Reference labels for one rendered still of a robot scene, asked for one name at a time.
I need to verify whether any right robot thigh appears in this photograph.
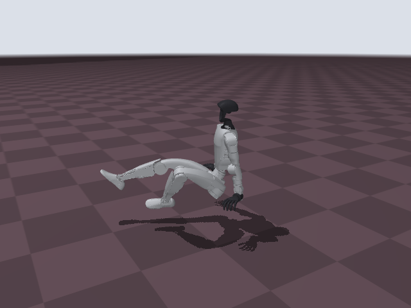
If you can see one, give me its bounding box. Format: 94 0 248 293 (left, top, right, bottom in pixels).
153 158 209 175

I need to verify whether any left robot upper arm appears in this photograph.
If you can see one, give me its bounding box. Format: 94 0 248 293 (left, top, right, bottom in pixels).
224 133 240 175

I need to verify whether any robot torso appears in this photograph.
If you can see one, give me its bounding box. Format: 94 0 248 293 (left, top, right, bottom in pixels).
208 124 238 184

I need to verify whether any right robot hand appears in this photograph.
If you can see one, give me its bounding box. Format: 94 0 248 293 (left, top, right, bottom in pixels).
203 163 215 171

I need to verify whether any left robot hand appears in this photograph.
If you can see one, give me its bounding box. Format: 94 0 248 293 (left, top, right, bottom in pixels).
222 193 243 211

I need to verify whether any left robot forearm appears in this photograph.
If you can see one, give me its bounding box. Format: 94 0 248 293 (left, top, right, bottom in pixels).
232 165 243 195

